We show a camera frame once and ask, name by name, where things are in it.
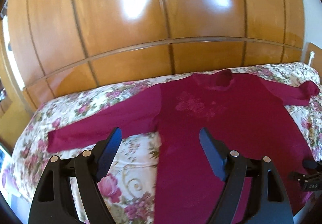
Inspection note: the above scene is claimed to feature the magenta long-sleeve sweater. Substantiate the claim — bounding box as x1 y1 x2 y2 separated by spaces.
47 69 320 224

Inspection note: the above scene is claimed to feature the floral bedspread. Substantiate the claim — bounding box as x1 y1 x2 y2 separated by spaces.
0 62 322 224

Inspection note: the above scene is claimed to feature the wooden wardrobe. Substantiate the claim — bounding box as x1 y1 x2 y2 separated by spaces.
8 0 304 111

